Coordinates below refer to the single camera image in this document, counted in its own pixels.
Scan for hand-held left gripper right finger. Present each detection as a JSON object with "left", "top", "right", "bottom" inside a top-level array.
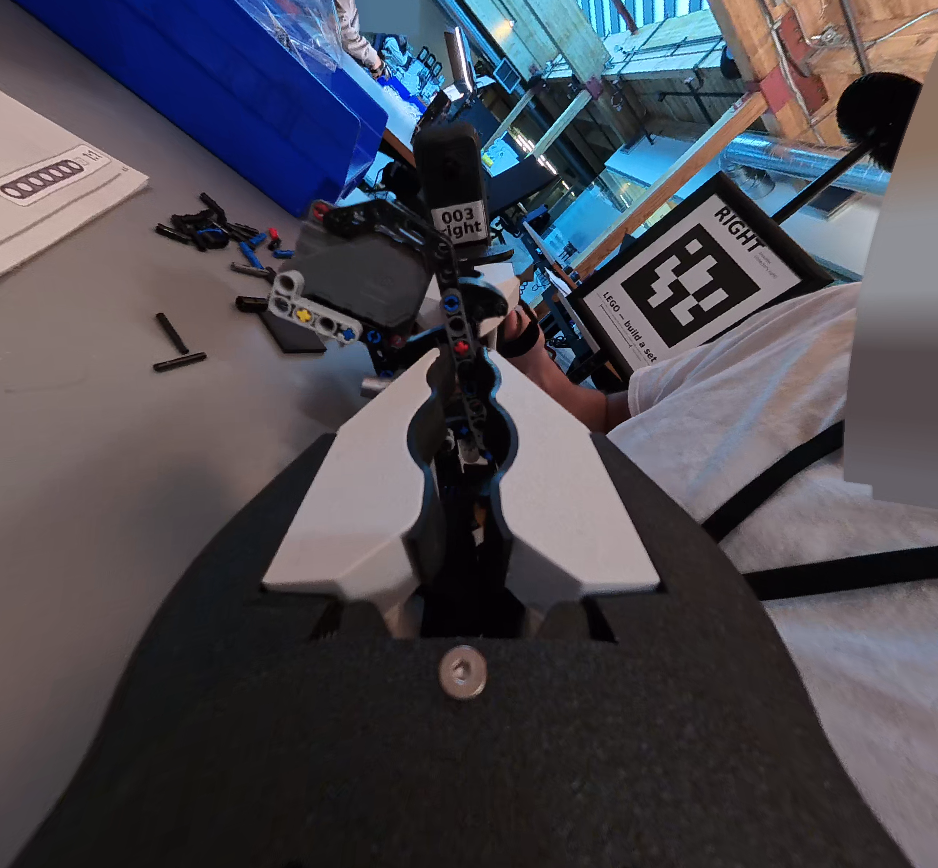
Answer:
[{"left": 476, "top": 355, "right": 661, "bottom": 607}]

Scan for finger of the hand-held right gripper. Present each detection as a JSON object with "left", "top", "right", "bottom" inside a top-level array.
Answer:
[{"left": 468, "top": 264, "right": 525, "bottom": 336}]

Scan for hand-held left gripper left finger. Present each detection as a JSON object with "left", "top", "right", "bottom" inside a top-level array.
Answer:
[{"left": 262, "top": 350, "right": 459, "bottom": 605}]

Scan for partly built lego truck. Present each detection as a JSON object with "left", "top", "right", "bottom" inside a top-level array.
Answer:
[{"left": 265, "top": 197, "right": 514, "bottom": 495}]

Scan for person's right forearm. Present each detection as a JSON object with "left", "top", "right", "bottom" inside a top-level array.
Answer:
[{"left": 557, "top": 370, "right": 635, "bottom": 433}]

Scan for pile of small lego pieces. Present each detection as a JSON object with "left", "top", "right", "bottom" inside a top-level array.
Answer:
[{"left": 154, "top": 192, "right": 298, "bottom": 279}]

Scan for person's right hand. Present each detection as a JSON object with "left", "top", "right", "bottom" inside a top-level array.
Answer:
[{"left": 502, "top": 304, "right": 580, "bottom": 400}]

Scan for dark flat rectangular plate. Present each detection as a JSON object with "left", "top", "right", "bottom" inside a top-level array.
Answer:
[{"left": 258, "top": 310, "right": 328, "bottom": 356}]

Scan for black framed marker board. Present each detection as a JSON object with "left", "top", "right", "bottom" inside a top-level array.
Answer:
[{"left": 568, "top": 170, "right": 836, "bottom": 387}]

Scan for person's torso in white shirt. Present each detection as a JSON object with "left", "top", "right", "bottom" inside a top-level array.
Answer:
[{"left": 607, "top": 282, "right": 938, "bottom": 868}]

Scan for large blue plastic bin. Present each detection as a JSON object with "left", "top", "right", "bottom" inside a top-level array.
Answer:
[{"left": 0, "top": 0, "right": 389, "bottom": 218}]

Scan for open instruction booklet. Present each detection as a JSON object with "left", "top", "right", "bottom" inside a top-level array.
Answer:
[{"left": 0, "top": 90, "right": 151, "bottom": 277}]

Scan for black ball-headed rod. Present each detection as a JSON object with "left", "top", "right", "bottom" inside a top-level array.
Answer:
[{"left": 773, "top": 71, "right": 926, "bottom": 224}]

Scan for black harness straps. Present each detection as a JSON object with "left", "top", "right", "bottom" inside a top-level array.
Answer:
[{"left": 702, "top": 420, "right": 938, "bottom": 602}]

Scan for silver ventilation duct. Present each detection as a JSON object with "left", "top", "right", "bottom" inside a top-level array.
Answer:
[{"left": 722, "top": 131, "right": 895, "bottom": 201}]

